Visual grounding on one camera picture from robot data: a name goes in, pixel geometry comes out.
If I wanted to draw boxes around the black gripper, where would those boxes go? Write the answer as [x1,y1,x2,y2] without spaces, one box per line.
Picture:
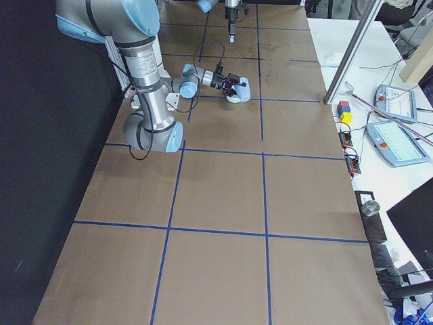
[225,5,239,43]
[211,73,246,98]

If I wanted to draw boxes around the light blue plastic cup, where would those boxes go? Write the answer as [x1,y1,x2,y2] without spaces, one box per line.
[233,78,251,102]

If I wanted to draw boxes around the mint green bowl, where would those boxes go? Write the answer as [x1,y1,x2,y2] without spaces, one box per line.
[226,95,241,104]

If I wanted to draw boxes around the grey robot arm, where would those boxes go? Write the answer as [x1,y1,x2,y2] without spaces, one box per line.
[197,0,243,43]
[55,1,250,153]

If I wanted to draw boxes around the red blue yellow blocks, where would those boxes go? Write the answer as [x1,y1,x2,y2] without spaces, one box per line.
[337,100,352,124]

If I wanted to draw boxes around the black power adapter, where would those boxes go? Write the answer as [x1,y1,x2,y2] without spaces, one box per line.
[344,154,361,176]
[338,131,353,149]

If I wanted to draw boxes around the far teach pendant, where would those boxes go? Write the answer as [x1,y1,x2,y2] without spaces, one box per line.
[373,84,418,123]

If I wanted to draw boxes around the teach pendant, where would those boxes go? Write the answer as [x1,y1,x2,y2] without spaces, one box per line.
[373,84,418,123]
[366,121,430,167]

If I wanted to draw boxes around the near teach pendant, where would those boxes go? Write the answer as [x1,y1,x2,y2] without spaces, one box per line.
[366,121,430,167]

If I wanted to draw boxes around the small steel cup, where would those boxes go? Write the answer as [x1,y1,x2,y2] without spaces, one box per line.
[361,200,380,217]

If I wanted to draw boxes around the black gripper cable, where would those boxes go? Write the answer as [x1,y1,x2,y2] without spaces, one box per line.
[236,0,250,22]
[127,41,227,160]

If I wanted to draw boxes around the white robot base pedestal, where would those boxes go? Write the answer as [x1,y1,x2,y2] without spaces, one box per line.
[130,67,181,111]

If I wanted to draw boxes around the aluminium frame post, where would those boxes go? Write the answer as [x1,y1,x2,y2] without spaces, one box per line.
[323,0,383,104]

